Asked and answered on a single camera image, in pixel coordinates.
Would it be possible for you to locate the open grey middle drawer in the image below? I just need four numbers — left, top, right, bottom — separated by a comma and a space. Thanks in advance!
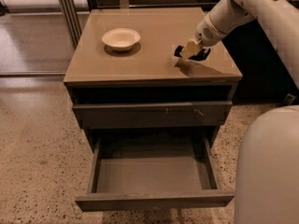
75, 133, 235, 212

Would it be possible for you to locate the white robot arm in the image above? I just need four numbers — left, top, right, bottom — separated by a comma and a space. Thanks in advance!
180, 0, 299, 224

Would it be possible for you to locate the closed grey top drawer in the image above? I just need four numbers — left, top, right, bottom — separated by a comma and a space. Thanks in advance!
73, 101, 232, 129

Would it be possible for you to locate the white ceramic bowl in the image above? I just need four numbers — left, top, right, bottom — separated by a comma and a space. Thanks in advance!
102, 28, 141, 52

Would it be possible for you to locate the black rxbar chocolate wrapper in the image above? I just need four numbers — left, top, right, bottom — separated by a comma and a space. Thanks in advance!
174, 46, 211, 62

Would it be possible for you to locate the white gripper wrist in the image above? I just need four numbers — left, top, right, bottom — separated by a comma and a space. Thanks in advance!
180, 15, 226, 59

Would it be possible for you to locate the grey drawer cabinet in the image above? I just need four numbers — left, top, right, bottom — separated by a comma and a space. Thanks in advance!
64, 9, 242, 144

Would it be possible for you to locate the small black floor bracket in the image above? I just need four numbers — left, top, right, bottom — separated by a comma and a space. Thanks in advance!
281, 93, 296, 106

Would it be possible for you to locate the metal frame post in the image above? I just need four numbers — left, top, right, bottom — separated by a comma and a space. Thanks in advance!
58, 0, 81, 49

